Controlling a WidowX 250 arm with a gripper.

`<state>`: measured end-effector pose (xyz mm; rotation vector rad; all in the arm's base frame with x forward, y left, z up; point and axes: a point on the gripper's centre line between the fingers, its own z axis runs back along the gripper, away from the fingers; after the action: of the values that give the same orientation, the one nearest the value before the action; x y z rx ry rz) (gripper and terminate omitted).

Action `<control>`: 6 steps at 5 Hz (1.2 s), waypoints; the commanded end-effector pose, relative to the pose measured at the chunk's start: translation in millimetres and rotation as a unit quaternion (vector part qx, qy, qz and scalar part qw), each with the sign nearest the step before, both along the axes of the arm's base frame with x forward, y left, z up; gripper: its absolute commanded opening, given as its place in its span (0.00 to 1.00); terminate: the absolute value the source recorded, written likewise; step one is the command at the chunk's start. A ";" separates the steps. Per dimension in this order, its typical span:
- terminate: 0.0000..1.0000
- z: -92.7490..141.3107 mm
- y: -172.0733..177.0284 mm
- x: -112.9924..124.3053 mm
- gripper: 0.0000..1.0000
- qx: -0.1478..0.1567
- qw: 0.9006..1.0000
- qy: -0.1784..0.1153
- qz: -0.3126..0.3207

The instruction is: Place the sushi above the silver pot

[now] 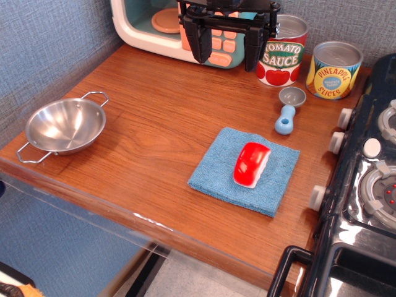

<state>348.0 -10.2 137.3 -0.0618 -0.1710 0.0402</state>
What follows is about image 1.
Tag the silver metal pot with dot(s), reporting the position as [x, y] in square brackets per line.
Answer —
[66, 126]

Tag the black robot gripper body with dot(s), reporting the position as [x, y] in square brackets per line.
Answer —
[200, 17]

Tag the white stove knob middle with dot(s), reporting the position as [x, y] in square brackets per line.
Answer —
[336, 142]

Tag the red toy sushi piece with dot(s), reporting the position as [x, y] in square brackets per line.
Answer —
[250, 164]

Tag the white stove knob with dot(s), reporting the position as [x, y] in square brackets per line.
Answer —
[344, 118]
[316, 198]
[336, 142]

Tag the white stove knob lower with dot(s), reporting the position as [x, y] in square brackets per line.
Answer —
[316, 198]

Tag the blue folded cloth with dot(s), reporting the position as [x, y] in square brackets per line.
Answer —
[214, 174]

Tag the white stove knob upper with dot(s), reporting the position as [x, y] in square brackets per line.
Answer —
[344, 118]

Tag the blue grey measuring scoop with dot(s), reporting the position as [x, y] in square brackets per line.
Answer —
[291, 99]

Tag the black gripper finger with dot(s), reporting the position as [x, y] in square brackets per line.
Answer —
[199, 38]
[255, 39]

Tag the black toy stove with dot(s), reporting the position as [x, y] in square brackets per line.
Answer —
[354, 239]

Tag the toy microwave oven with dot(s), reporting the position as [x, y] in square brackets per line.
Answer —
[154, 26]

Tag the pineapple slices can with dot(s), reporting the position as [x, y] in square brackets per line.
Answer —
[333, 69]

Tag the tomato sauce can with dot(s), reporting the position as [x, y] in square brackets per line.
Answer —
[281, 62]

